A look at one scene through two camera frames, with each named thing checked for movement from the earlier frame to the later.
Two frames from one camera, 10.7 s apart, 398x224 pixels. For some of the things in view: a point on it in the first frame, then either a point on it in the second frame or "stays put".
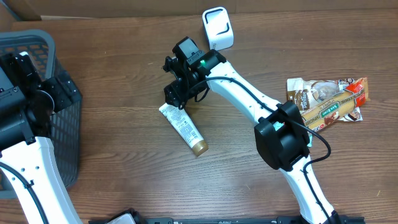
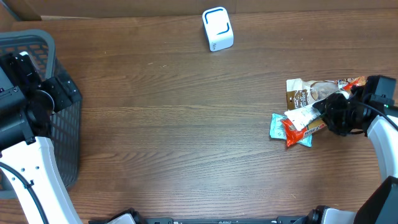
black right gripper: [178, 90] to [331, 107]
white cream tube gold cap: [184, 126] to [303, 117]
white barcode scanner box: [219, 28] stays put
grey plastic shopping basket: [64, 137] stays put
